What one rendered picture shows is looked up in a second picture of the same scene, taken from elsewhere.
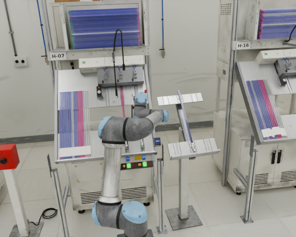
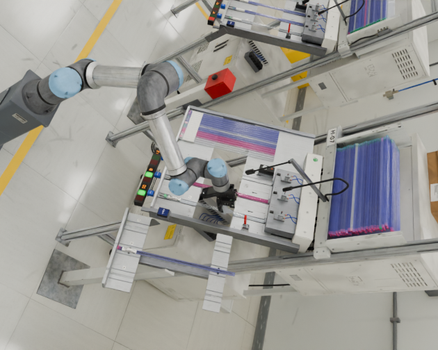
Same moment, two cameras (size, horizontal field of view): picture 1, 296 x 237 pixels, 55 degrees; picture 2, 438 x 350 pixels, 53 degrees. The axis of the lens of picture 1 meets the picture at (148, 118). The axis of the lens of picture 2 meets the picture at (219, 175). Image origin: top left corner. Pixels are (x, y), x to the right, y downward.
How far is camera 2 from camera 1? 1.50 m
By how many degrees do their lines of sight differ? 47
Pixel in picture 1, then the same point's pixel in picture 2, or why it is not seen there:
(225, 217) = (25, 338)
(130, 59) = (306, 219)
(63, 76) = (302, 142)
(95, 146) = (191, 147)
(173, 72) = not seen: outside the picture
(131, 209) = (67, 76)
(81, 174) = not seen: hidden behind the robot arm
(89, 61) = (315, 167)
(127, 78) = (275, 205)
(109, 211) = (81, 64)
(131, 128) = (148, 75)
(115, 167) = (121, 72)
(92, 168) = not seen: hidden behind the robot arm
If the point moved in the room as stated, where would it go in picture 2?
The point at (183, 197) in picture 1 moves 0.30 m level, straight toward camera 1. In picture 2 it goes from (85, 272) to (46, 231)
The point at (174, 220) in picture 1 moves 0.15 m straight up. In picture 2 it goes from (67, 262) to (83, 260)
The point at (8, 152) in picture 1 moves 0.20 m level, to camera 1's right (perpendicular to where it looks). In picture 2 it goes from (221, 80) to (211, 100)
